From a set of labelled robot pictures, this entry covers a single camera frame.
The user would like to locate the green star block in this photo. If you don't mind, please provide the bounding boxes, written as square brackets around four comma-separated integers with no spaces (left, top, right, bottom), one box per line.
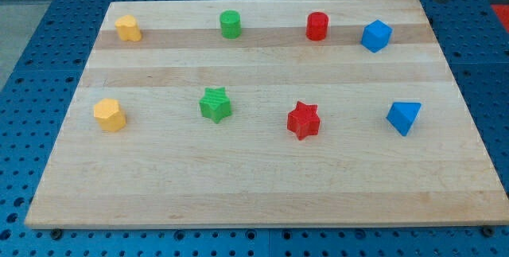
[199,87,232,123]

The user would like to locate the red star block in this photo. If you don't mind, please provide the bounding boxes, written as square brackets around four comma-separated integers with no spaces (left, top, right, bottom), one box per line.
[287,100,321,140]

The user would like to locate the wooden board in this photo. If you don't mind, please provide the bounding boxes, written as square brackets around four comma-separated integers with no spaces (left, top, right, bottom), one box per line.
[25,0,508,229]

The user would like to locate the green cylinder block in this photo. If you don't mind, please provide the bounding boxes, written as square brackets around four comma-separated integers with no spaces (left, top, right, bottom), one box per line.
[220,10,242,39]

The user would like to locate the red cylinder block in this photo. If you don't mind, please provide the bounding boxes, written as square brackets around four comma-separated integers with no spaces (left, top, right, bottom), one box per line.
[305,12,328,41]

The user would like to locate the blue cube block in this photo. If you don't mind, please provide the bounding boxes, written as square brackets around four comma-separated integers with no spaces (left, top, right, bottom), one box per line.
[360,20,393,53]

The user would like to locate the blue triangle block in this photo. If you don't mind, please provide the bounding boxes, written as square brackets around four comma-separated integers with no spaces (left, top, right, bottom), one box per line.
[386,102,422,136]

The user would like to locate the yellow hexagon block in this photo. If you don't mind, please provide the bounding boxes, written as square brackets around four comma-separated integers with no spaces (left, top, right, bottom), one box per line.
[93,98,126,132]

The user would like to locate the yellow heart block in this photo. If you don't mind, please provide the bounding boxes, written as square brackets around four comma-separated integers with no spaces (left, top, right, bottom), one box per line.
[115,14,142,41]

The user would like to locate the red object at edge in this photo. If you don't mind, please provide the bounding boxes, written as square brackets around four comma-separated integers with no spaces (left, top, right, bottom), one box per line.
[492,4,509,32]

